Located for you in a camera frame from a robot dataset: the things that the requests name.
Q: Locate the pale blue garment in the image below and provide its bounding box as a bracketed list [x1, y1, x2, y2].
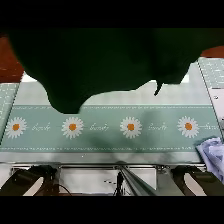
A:
[194, 135, 224, 184]

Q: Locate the silver frame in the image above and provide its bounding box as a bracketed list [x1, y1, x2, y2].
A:
[0, 161, 224, 197]

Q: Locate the dark green T-shirt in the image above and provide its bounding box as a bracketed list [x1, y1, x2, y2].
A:
[6, 28, 224, 115]

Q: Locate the black cable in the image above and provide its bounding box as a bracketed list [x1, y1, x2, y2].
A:
[113, 171, 126, 197]

